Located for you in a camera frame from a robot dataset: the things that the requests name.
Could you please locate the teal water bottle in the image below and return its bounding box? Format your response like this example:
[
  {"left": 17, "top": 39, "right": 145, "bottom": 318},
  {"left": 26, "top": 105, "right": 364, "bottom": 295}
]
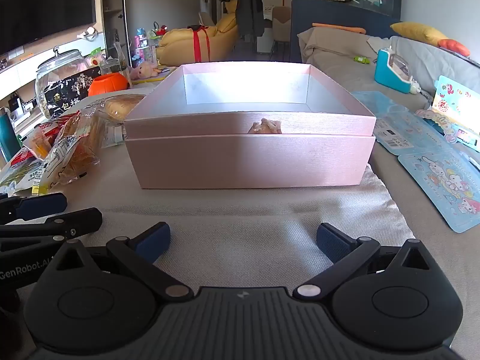
[{"left": 0, "top": 107, "right": 18, "bottom": 164}]

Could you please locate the colourful cartoon card pack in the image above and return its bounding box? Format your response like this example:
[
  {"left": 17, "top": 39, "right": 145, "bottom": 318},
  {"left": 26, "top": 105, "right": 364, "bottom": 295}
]
[{"left": 415, "top": 75, "right": 480, "bottom": 154}]

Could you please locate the black television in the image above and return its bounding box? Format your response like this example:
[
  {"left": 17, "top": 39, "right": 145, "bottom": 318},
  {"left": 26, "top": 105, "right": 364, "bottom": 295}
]
[{"left": 0, "top": 0, "right": 97, "bottom": 58}]

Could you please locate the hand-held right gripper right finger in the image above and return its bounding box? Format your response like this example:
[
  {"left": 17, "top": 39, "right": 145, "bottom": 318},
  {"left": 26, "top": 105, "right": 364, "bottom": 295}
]
[{"left": 292, "top": 223, "right": 431, "bottom": 301}]

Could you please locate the pink plush toy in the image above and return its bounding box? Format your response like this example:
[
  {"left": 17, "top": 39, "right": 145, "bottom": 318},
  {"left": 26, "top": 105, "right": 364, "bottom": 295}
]
[{"left": 129, "top": 62, "right": 159, "bottom": 80}]

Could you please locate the orange cushion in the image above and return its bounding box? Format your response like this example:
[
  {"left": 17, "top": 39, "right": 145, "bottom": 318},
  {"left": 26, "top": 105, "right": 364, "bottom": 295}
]
[{"left": 437, "top": 38, "right": 472, "bottom": 57}]

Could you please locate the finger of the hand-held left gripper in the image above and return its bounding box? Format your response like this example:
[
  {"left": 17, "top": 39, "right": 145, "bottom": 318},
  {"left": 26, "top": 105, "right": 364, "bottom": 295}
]
[
  {"left": 0, "top": 192, "right": 68, "bottom": 223},
  {"left": 0, "top": 208, "right": 103, "bottom": 251}
]

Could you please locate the white woven cloth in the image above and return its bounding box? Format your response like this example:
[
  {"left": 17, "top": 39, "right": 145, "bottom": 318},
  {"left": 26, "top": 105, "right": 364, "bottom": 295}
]
[{"left": 99, "top": 163, "right": 418, "bottom": 293}]

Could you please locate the light blue sticker card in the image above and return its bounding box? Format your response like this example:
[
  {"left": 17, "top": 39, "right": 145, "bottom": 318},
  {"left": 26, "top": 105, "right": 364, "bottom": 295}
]
[{"left": 350, "top": 90, "right": 466, "bottom": 155}]

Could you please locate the black tree print snack bag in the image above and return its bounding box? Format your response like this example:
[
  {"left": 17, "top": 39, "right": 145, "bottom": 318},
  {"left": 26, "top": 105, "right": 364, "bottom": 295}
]
[{"left": 43, "top": 67, "right": 102, "bottom": 121}]

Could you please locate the cartoon rabbit sticker card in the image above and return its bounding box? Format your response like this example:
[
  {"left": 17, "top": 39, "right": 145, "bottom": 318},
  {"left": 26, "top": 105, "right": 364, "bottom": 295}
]
[{"left": 398, "top": 148, "right": 480, "bottom": 233}]

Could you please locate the dark blue cabinet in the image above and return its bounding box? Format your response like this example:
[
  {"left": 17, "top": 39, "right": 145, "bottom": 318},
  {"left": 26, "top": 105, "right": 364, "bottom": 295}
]
[{"left": 290, "top": 0, "right": 403, "bottom": 64}]

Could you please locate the cracker packet with red end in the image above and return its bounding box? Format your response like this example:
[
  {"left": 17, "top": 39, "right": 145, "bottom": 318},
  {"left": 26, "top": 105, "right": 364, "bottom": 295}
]
[{"left": 40, "top": 112, "right": 106, "bottom": 186}]

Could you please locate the glass jar with lid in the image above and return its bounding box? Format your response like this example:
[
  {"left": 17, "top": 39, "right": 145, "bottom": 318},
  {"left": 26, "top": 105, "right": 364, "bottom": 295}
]
[{"left": 35, "top": 46, "right": 103, "bottom": 119}]

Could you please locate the red snack bag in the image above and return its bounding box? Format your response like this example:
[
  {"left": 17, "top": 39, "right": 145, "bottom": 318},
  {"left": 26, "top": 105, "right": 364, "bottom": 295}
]
[{"left": 9, "top": 122, "right": 74, "bottom": 169}]

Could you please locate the dark hanging jacket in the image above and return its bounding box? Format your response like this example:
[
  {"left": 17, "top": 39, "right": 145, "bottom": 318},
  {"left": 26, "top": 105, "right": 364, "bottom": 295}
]
[{"left": 217, "top": 0, "right": 265, "bottom": 39}]

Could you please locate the yellow sofa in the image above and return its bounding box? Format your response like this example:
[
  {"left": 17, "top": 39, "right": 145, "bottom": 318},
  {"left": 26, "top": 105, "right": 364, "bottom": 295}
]
[{"left": 155, "top": 0, "right": 241, "bottom": 67}]

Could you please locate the green snack packet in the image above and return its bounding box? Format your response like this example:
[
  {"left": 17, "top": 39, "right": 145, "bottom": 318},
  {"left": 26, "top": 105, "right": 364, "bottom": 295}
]
[{"left": 0, "top": 159, "right": 44, "bottom": 197}]

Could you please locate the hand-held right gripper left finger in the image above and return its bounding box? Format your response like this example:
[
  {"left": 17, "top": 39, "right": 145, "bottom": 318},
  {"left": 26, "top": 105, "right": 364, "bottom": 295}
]
[{"left": 56, "top": 222, "right": 194, "bottom": 301}]

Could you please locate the orange carrot pillow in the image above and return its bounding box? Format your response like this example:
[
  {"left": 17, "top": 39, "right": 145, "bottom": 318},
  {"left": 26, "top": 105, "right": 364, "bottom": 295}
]
[{"left": 311, "top": 22, "right": 367, "bottom": 35}]

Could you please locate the pink gift box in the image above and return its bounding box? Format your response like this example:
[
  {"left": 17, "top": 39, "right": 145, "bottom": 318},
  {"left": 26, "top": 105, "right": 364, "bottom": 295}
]
[{"left": 123, "top": 63, "right": 377, "bottom": 138}]

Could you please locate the red ribbon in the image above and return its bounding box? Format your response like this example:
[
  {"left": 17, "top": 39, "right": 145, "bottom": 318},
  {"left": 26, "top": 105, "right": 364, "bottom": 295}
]
[{"left": 187, "top": 25, "right": 214, "bottom": 63}]

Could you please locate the large bread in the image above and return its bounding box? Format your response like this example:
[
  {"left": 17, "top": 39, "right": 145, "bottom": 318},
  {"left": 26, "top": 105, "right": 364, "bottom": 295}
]
[{"left": 92, "top": 94, "right": 146, "bottom": 124}]

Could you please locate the orange pumpkin bucket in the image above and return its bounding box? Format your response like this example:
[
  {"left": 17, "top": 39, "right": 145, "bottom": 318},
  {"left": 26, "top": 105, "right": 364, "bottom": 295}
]
[{"left": 87, "top": 73, "right": 130, "bottom": 97}]

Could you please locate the yellow cushion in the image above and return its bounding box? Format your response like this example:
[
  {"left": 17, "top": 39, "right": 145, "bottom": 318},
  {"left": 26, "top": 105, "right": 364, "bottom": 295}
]
[{"left": 389, "top": 21, "right": 449, "bottom": 48}]

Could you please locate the beige dining chair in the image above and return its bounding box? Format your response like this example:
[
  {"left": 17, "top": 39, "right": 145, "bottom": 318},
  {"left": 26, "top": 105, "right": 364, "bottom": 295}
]
[{"left": 271, "top": 6, "right": 294, "bottom": 61}]

